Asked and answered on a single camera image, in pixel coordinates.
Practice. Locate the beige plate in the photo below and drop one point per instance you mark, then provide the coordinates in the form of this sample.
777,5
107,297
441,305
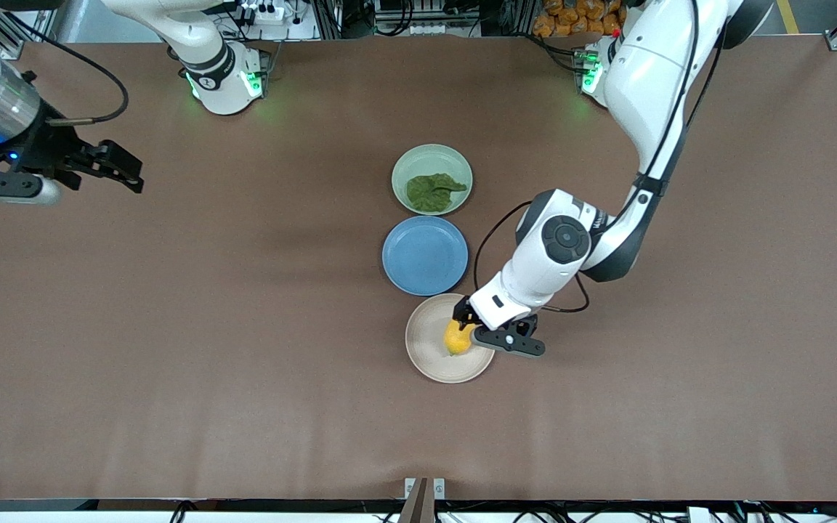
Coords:
433,363

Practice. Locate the yellow lemon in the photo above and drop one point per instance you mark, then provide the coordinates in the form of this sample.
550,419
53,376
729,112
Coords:
456,340

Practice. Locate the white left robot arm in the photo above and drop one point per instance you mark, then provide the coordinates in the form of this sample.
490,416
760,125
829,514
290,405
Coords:
644,80

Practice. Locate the green lettuce leaf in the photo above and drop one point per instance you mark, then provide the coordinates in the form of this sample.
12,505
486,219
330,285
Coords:
429,192

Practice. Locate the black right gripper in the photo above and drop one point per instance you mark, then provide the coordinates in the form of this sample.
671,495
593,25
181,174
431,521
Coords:
50,149

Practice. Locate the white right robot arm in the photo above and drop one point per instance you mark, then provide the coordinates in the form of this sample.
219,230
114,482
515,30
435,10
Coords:
222,80

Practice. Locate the bag of oranges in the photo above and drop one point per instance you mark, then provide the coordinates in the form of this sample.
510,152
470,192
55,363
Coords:
564,18

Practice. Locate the white power strip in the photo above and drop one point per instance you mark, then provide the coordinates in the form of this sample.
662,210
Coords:
269,12

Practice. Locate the blue plate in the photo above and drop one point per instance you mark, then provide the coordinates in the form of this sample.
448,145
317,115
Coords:
424,256

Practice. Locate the metal table edge bracket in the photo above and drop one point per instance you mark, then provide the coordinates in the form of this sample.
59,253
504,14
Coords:
424,494

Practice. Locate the green plate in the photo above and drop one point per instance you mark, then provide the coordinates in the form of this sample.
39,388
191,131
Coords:
433,160

